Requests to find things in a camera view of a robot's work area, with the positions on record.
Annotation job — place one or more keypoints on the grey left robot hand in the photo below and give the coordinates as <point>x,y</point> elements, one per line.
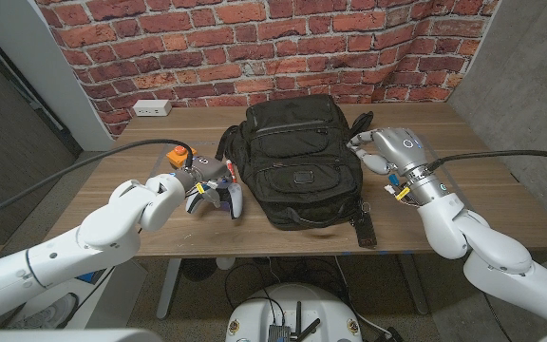
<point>207,168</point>

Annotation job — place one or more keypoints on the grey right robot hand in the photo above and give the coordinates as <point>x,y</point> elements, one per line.
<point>397,147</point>

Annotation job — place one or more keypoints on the white black game controller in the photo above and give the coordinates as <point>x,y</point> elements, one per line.
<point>237,199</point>

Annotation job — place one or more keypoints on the black backpack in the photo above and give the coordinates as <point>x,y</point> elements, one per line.
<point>297,161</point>

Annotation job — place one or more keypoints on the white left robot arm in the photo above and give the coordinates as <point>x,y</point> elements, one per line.
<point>102,233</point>

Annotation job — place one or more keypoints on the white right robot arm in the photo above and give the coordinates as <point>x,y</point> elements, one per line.
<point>492,252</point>

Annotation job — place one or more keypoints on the red marker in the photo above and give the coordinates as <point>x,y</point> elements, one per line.
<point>231,166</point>

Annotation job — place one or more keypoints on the orange black button block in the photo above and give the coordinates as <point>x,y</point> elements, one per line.
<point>177,154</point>

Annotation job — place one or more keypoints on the white power strip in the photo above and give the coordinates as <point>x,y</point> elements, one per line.
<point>152,108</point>

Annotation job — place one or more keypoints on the grey tape strip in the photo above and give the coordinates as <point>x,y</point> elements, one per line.
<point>463,199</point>

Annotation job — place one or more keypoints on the black round floor base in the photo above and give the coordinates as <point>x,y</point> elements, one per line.
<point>197,268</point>

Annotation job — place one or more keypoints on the white table leg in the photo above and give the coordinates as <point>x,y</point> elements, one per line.
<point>166,290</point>

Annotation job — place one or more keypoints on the brick print backdrop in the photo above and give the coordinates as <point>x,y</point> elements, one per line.
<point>254,47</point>

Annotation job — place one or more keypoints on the white floor platform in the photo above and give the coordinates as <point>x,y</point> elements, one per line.
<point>121,290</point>

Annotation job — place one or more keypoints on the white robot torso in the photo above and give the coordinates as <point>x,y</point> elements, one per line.
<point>254,313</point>

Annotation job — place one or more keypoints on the blue foot pedal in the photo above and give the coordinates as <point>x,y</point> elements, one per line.
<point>86,277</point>

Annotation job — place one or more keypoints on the grey sneaker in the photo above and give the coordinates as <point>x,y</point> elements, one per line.
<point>60,309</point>

